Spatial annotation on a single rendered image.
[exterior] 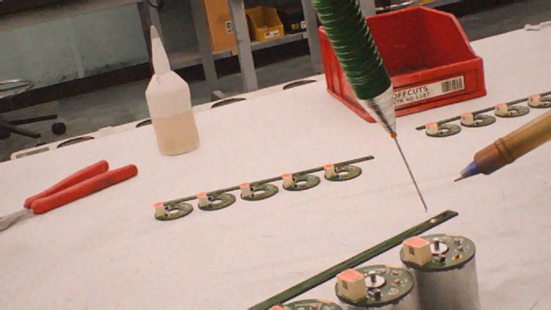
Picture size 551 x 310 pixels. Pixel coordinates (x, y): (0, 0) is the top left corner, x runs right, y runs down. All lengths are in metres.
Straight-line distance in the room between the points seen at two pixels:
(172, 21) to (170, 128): 4.15
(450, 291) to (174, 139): 0.39
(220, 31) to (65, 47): 0.90
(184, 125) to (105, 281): 0.21
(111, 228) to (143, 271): 0.08
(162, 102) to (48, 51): 4.09
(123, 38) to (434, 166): 4.26
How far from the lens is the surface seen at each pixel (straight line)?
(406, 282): 0.26
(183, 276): 0.43
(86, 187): 0.59
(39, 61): 4.71
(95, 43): 4.72
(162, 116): 0.63
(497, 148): 0.25
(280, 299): 0.26
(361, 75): 0.22
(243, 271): 0.42
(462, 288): 0.27
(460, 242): 0.28
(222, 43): 4.41
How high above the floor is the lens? 0.94
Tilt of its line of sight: 18 degrees down
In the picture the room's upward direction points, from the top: 11 degrees counter-clockwise
